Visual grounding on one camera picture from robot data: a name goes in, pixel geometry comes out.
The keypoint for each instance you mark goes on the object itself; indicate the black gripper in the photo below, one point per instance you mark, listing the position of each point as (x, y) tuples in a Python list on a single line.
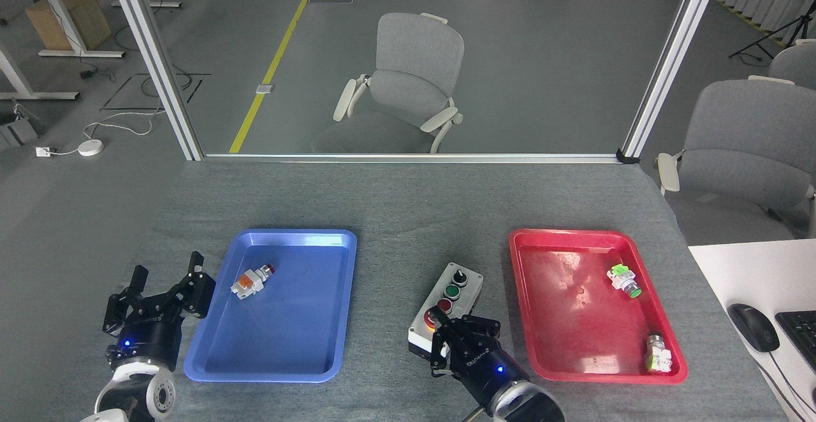
[(484, 364), (150, 336)]

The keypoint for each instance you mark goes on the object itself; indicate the grey control box with buttons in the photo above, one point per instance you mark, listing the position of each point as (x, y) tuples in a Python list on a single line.
[(456, 294)]

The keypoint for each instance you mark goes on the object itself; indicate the grey floor box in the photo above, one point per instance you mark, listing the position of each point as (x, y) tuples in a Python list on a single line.
[(16, 134)]

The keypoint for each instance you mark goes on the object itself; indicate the brown cardboard box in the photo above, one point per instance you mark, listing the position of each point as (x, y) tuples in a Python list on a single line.
[(89, 20)]

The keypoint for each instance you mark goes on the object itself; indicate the red plastic tray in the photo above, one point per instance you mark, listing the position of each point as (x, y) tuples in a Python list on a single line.
[(574, 320)]

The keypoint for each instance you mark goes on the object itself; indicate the blue plastic tray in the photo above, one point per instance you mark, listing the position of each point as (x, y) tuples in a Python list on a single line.
[(287, 320)]

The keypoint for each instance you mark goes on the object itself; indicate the white round floor device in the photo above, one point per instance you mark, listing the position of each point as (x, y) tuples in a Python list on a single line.
[(90, 148)]

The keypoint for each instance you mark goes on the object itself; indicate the white floor socket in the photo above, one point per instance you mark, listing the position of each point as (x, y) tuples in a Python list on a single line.
[(43, 152)]

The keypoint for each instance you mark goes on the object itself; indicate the metal floor outlet plate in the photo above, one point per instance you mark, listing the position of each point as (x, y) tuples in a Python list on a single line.
[(264, 88)]

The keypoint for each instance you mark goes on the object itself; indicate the grey office chair white armrests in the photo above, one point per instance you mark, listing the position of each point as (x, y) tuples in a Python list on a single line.
[(746, 148), (797, 65), (414, 78)]

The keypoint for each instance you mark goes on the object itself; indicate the white desk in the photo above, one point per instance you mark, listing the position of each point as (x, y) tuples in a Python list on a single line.
[(746, 275)]

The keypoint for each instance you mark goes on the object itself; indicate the black computer mouse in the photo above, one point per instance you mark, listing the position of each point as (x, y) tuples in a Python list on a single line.
[(753, 326)]

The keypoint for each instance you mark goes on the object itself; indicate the black keyboard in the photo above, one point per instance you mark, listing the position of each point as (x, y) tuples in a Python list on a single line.
[(800, 339)]

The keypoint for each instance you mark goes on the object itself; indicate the black tripod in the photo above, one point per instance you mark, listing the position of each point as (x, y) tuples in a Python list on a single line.
[(787, 30)]

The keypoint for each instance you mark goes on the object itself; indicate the red push button orange switch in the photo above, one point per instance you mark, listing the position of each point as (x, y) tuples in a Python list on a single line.
[(252, 280)]

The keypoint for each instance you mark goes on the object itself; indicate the green push button switch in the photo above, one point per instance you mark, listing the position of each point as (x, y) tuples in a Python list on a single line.
[(623, 280)]

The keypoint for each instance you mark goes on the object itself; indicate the silver aluminium rail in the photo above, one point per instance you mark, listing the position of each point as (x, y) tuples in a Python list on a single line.
[(408, 158)]

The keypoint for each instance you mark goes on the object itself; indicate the silver button green white switch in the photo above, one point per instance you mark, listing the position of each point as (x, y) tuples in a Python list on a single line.
[(658, 353)]

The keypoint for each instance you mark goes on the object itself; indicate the silver aluminium post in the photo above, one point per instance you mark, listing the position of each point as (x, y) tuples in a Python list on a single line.
[(156, 58), (669, 65)]

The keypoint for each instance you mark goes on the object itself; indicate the white desk leg frame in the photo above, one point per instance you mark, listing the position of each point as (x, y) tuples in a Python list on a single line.
[(19, 81), (64, 20)]

